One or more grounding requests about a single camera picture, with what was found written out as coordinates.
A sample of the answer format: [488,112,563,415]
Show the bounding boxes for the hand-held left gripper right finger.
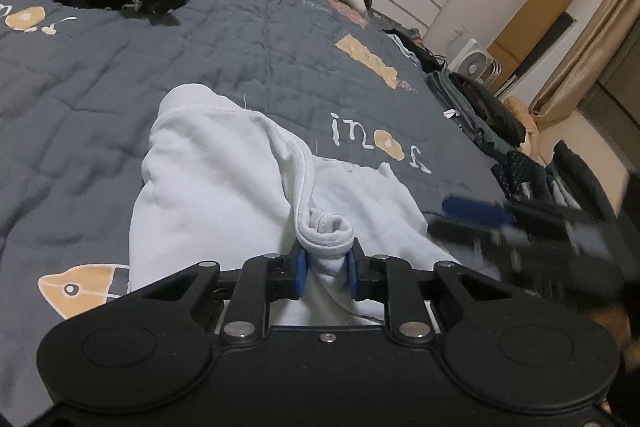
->
[347,239,526,344]

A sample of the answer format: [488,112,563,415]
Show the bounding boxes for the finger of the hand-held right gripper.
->
[442,193,518,228]
[430,217,506,258]

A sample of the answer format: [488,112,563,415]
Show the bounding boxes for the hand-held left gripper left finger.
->
[132,244,307,344]

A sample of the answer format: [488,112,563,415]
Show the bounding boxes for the white sweatshirt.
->
[129,83,503,328]

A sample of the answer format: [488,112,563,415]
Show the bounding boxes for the stack of folded clothes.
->
[382,27,626,228]

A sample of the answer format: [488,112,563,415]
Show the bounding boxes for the navy dotted garment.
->
[492,152,546,202]

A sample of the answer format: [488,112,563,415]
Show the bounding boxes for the white box fan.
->
[452,38,501,82]

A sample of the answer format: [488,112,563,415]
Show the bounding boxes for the beige curtain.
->
[529,0,640,130]

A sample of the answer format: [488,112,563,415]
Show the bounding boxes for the black board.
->
[515,12,577,82]

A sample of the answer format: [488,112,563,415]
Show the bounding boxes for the brown cardboard roll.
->
[487,0,583,80]

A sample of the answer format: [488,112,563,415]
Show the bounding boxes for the grey printed quilt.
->
[0,0,506,413]

